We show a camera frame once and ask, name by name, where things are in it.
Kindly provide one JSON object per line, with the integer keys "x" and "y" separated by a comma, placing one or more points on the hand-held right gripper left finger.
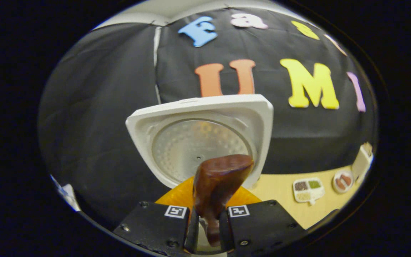
{"x": 155, "y": 228}

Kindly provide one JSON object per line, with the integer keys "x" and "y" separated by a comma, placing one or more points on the white rice cooker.
{"x": 148, "y": 117}

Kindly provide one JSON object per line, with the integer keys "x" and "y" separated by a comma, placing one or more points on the brown meat piece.
{"x": 340, "y": 183}
{"x": 346, "y": 179}

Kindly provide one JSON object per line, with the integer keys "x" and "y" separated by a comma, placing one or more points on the white toaster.
{"x": 362, "y": 164}

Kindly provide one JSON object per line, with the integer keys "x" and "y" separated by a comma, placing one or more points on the round white plate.
{"x": 335, "y": 189}

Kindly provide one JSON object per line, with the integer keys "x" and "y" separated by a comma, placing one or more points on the white divided grain dish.
{"x": 309, "y": 191}

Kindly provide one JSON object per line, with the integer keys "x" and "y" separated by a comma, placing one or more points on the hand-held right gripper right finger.
{"x": 262, "y": 228}

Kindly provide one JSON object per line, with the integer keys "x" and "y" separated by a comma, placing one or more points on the dark wooden spoon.
{"x": 216, "y": 182}

